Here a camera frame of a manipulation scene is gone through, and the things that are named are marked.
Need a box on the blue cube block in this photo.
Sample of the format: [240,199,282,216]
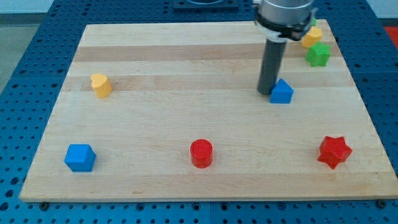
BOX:
[64,144,96,172]

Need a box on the yellow heart block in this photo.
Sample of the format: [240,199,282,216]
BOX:
[90,73,112,98]

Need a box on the red star block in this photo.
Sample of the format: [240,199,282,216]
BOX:
[317,136,353,169]

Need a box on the red cylinder block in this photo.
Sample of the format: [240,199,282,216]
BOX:
[190,139,213,169]

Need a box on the green star block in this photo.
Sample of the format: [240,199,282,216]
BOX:
[305,42,331,67]

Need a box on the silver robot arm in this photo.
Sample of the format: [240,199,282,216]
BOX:
[254,0,318,95]

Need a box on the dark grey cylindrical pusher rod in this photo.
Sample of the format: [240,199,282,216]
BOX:
[257,39,286,95]

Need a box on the yellow hexagon block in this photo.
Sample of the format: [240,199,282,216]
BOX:
[302,26,323,48]

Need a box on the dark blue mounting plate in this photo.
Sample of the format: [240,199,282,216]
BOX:
[172,0,240,11]

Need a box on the wooden board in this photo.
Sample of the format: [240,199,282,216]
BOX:
[19,19,397,202]

